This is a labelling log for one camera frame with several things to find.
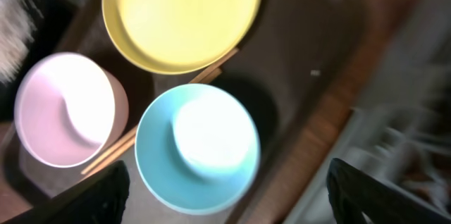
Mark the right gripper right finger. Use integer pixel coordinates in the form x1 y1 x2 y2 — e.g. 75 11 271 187
326 158 450 224

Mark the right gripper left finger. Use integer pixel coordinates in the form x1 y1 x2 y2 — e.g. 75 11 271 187
4 161 130 224

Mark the blue bowl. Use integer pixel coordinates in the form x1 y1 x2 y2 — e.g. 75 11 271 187
135 83 261 215

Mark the white rice pile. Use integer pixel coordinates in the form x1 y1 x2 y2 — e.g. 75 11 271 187
1 0 42 85

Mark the grey dishwasher rack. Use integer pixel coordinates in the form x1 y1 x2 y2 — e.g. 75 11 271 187
286 0 450 224

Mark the black food-waste tray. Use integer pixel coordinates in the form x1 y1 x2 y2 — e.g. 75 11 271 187
1 0 86 122

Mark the brown serving tray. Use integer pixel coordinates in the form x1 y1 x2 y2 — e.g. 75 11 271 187
1 0 363 220

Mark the yellow plate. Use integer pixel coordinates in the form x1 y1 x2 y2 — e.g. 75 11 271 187
101 0 261 75

